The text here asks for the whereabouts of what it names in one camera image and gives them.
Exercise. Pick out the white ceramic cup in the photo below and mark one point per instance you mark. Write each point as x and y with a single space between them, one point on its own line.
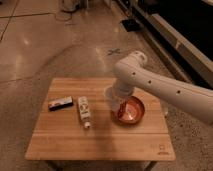
112 97

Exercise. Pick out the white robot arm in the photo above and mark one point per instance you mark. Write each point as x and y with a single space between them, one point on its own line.
192 99

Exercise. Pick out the orange ceramic bowl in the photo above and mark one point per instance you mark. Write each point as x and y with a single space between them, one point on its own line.
130 112

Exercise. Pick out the white tube with cap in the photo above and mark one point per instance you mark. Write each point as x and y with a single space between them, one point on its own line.
84 111

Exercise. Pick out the dark rectangular box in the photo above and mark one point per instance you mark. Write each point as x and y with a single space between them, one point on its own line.
60 103

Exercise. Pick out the wooden table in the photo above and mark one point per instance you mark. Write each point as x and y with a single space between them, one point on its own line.
59 135

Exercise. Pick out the black floor plate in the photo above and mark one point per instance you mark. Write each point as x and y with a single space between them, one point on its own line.
130 25

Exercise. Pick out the grey equipment base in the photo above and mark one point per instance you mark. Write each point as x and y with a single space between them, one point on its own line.
70 6

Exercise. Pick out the long wall cabinet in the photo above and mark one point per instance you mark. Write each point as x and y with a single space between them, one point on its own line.
184 28

